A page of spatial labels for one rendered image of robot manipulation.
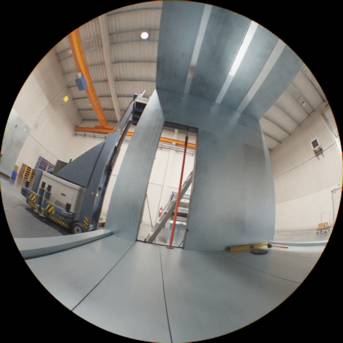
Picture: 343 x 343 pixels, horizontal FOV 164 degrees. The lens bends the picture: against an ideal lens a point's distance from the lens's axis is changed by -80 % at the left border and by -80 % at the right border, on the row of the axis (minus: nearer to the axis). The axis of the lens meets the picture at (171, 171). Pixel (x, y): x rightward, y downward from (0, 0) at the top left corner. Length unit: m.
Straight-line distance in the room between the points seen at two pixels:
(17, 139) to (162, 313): 5.84
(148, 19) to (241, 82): 6.29
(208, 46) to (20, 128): 6.05
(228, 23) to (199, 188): 2.60
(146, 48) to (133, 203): 7.70
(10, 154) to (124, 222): 5.20
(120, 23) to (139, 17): 1.08
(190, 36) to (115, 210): 2.75
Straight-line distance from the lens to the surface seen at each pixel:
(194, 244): 1.50
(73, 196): 2.28
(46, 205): 2.38
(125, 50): 8.50
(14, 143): 5.77
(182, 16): 2.38
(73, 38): 8.40
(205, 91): 2.68
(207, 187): 1.56
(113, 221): 1.49
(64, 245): 0.83
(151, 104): 2.29
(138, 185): 1.45
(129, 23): 8.25
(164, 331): 0.46
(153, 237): 1.77
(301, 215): 10.91
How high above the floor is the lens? 0.75
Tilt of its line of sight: 22 degrees up
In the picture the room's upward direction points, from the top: 10 degrees clockwise
